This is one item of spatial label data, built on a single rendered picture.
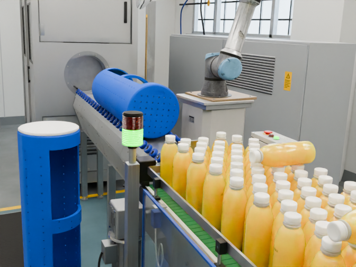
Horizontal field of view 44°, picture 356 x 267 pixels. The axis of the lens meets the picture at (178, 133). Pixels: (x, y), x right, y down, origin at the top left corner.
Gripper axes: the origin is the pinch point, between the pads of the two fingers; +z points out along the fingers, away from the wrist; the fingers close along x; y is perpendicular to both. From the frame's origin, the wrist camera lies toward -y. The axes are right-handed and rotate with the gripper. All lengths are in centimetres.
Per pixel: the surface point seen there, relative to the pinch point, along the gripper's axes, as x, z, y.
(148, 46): -43, 8, 112
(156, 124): -34, 49, 7
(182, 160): -21, 50, -65
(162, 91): -30.0, 32.0, 8.0
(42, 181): 11, 91, -7
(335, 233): -19, 40, -142
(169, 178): -25, 60, -53
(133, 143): 3, 48, -79
